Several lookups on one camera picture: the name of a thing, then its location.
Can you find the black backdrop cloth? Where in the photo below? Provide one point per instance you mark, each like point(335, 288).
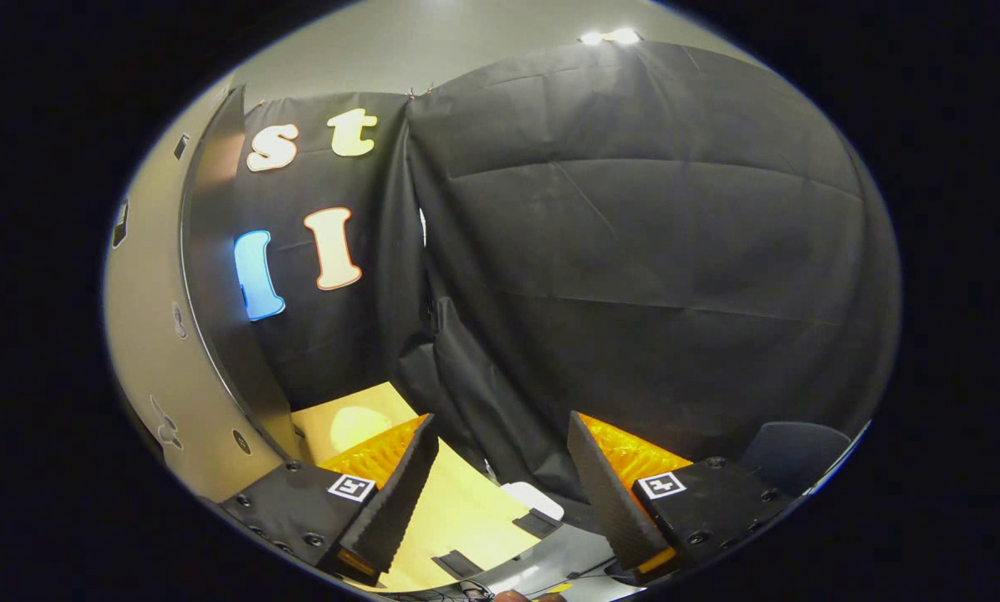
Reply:
point(634, 251)

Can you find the ceiling light panel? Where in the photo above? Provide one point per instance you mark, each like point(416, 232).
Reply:
point(609, 36)

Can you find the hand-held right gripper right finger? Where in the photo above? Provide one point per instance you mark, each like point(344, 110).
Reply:
point(604, 502)

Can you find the black flat clamp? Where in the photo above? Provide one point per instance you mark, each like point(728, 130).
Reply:
point(538, 524)
point(456, 564)

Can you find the white object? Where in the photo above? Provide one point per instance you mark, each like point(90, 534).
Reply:
point(533, 497)

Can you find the yellow rounded object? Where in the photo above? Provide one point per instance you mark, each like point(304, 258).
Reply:
point(358, 426)

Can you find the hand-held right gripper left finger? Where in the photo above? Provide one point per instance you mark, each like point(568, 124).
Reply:
point(400, 502)

